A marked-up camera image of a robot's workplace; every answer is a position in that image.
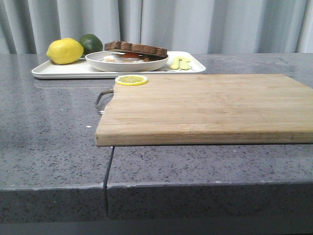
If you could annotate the white round plate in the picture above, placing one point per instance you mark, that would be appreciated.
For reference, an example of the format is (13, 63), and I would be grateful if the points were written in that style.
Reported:
(95, 60)

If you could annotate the white rectangular bear tray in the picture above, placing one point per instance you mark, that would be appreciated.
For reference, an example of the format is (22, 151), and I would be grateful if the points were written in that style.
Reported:
(82, 70)

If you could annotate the lemon slice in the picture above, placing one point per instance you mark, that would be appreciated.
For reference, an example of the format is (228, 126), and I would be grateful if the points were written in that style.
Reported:
(131, 80)

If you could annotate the yellow plastic fork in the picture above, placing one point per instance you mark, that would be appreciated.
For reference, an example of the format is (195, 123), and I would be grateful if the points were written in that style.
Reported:
(175, 65)

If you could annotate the wooden cutting board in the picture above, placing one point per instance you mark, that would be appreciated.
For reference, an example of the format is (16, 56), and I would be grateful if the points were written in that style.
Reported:
(208, 109)

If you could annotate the fried egg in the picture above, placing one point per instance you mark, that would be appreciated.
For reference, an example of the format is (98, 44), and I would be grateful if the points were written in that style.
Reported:
(127, 57)

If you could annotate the green lime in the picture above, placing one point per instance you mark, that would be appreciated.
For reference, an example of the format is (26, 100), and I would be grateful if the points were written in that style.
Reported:
(90, 43)

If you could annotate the yellow lemon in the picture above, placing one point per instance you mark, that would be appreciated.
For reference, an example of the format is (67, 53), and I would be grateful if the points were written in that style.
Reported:
(65, 51)

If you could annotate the grey pleated curtain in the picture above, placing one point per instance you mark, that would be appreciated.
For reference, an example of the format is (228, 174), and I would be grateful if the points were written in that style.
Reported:
(195, 26)

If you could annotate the metal cutting board handle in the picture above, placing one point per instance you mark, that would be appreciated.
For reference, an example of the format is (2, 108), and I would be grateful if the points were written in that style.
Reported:
(99, 105)

